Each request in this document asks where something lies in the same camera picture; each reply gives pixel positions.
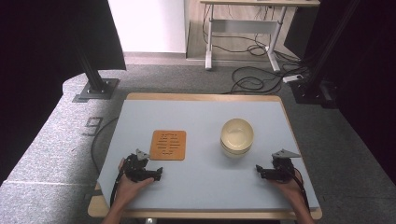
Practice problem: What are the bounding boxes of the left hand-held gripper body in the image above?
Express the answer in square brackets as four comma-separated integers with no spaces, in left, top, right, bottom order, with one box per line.
[123,148,157,183]

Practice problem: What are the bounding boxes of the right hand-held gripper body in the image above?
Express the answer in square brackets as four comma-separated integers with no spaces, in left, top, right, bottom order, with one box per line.
[264,148,302,182]

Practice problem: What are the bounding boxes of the brown wooden coaster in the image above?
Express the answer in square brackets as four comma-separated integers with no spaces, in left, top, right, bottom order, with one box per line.
[149,130,187,161]

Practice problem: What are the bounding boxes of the person's right hand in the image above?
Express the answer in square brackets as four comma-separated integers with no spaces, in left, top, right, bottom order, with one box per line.
[270,170,304,203]

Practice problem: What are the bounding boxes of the person's left hand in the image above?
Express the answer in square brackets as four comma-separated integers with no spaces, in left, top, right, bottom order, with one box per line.
[115,158,155,204]

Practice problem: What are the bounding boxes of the pale blue table mat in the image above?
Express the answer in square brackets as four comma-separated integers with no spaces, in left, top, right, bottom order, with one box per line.
[97,99,320,211]

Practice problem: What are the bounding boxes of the wooden table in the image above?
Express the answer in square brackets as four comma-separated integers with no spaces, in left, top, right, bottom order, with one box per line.
[87,92,323,220]

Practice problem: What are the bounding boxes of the white power strip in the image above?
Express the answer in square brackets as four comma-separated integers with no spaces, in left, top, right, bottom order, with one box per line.
[282,74,304,84]

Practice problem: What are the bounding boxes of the black curtain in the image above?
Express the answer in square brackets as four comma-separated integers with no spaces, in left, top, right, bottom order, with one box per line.
[284,0,396,185]
[0,0,127,185]

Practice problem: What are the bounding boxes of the white-framed wooden desk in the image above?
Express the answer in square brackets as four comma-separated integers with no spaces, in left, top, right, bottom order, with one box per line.
[200,0,321,73]

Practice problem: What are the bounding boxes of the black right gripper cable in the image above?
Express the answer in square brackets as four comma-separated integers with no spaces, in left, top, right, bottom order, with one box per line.
[292,167,311,213]

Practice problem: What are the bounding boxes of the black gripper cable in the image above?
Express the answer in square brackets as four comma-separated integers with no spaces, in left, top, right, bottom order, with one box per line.
[109,161,126,208]
[292,167,311,213]

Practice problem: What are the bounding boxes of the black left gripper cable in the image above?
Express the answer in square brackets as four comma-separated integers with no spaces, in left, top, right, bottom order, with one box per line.
[109,161,126,208]

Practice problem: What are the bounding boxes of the black floor cable by table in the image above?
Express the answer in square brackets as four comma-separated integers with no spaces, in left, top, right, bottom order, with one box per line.
[91,117,120,174]

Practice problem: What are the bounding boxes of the black floor cable bundle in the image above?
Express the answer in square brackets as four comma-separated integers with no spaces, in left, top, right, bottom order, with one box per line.
[222,63,311,96]

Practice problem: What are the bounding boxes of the black post with grey base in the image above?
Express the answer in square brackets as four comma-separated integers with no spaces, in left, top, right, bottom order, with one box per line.
[73,40,120,103]

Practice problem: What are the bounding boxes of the black cables under desk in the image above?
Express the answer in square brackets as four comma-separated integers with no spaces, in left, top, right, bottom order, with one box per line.
[202,4,302,59]

